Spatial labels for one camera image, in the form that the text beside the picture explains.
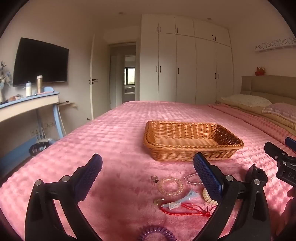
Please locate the light blue hair clip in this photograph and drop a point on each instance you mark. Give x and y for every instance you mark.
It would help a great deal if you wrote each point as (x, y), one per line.
(186, 196)

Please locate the white dotted pillow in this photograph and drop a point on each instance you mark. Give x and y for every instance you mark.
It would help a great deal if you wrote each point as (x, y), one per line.
(246, 100)

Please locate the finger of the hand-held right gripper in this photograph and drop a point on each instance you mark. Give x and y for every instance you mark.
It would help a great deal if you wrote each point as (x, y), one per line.
(291, 143)
(274, 151)

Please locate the brown wicker basket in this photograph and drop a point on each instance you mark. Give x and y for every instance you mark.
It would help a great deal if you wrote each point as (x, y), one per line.
(192, 140)

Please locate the gold thermos bottle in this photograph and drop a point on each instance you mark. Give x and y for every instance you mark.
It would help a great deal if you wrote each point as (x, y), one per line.
(39, 84)

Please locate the white bottle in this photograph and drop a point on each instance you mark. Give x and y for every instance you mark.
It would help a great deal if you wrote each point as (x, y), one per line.
(28, 89)

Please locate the blue and beige desk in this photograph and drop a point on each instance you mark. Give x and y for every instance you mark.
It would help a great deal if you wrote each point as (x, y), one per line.
(30, 104)

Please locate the pink frilled pillow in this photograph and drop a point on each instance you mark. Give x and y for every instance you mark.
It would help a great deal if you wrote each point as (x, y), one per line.
(281, 111)

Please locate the vase of dried flowers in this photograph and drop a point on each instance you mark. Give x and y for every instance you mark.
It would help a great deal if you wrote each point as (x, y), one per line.
(3, 78)

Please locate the black wall television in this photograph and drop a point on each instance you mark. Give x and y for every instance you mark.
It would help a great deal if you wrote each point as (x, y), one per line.
(41, 62)

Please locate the red plush toy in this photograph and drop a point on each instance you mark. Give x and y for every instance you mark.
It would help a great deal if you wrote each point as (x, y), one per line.
(260, 71)

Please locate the white built-in wardrobe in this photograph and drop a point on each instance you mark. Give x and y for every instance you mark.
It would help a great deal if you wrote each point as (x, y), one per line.
(185, 64)

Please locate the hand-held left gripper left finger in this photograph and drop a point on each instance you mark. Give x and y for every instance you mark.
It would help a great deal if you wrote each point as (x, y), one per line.
(91, 172)

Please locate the person's right hand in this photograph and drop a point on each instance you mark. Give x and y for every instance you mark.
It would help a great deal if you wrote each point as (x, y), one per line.
(291, 193)

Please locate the beige small shelf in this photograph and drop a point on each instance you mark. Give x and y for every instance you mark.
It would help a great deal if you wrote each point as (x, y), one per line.
(68, 104)

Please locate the beige quilt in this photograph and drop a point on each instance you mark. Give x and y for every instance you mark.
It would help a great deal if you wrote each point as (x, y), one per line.
(272, 120)

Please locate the white lace wall shelf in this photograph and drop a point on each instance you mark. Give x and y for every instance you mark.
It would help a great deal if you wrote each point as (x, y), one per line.
(275, 45)

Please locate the white room door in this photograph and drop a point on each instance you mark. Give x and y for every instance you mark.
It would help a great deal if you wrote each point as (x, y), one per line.
(99, 76)

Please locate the hallway window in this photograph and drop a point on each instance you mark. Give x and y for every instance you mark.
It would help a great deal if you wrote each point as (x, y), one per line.
(129, 76)

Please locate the small floor fan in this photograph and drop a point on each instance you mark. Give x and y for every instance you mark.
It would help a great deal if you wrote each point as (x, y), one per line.
(40, 146)

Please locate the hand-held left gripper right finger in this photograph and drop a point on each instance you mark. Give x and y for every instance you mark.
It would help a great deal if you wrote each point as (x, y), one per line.
(208, 178)

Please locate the beige padded headboard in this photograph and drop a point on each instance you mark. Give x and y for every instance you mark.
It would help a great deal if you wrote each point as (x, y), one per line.
(268, 87)

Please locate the pink plush bedspread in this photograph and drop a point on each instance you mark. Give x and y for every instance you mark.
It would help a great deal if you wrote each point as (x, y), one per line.
(104, 143)

